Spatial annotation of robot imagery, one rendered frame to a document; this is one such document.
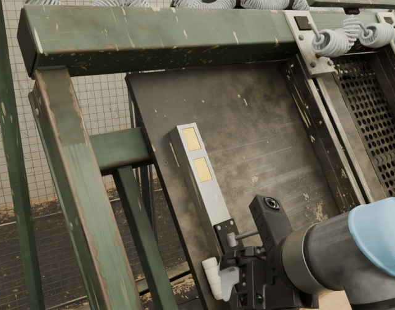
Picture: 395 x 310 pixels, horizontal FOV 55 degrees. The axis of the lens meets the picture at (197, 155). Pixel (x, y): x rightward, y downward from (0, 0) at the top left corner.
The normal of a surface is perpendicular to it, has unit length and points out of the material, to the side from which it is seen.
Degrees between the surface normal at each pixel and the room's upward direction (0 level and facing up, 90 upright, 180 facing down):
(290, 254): 71
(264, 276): 54
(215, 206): 60
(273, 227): 31
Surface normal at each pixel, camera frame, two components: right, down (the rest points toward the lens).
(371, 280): -0.63, -0.08
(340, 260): -0.87, 0.15
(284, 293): -0.91, -0.23
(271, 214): 0.40, -0.78
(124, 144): 0.48, -0.32
